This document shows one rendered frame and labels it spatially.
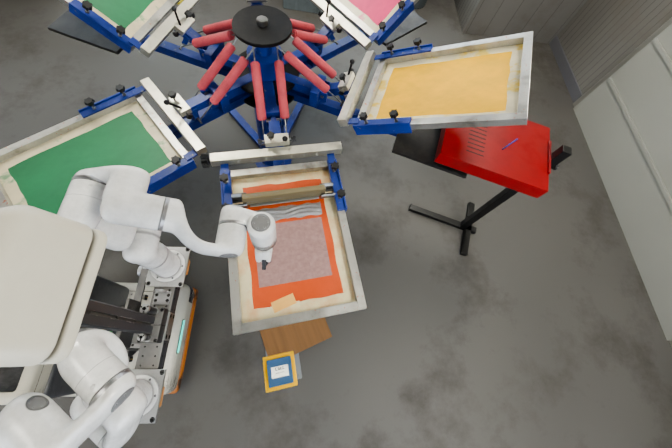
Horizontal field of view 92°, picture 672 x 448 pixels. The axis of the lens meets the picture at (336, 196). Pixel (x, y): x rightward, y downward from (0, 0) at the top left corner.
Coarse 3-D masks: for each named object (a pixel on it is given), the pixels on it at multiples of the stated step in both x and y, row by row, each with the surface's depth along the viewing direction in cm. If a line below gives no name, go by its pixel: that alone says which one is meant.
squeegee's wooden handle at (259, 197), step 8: (256, 192) 156; (264, 192) 156; (272, 192) 156; (280, 192) 157; (288, 192) 158; (296, 192) 158; (304, 192) 160; (312, 192) 161; (320, 192) 163; (248, 200) 155; (256, 200) 157; (264, 200) 159; (272, 200) 161
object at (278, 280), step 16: (256, 208) 163; (288, 240) 158; (272, 256) 154; (288, 256) 155; (256, 272) 149; (272, 272) 150; (288, 272) 151; (256, 288) 146; (272, 288) 147; (288, 288) 148; (256, 304) 143
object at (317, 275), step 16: (288, 224) 161; (304, 224) 163; (320, 224) 164; (304, 240) 159; (320, 240) 160; (304, 256) 156; (320, 256) 157; (304, 272) 152; (320, 272) 153; (336, 272) 154; (304, 288) 149; (320, 288) 150; (336, 288) 151
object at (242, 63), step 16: (208, 32) 190; (224, 32) 173; (304, 32) 184; (224, 48) 172; (304, 48) 179; (240, 64) 169; (256, 64) 168; (304, 64) 176; (320, 64) 184; (208, 80) 177; (224, 80) 172; (256, 80) 170; (320, 80) 180; (256, 96) 172; (256, 112) 175; (288, 112) 178
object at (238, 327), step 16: (240, 176) 167; (256, 176) 170; (336, 208) 167; (352, 256) 155; (352, 272) 152; (240, 304) 141; (352, 304) 145; (240, 320) 137; (272, 320) 138; (288, 320) 139; (304, 320) 140
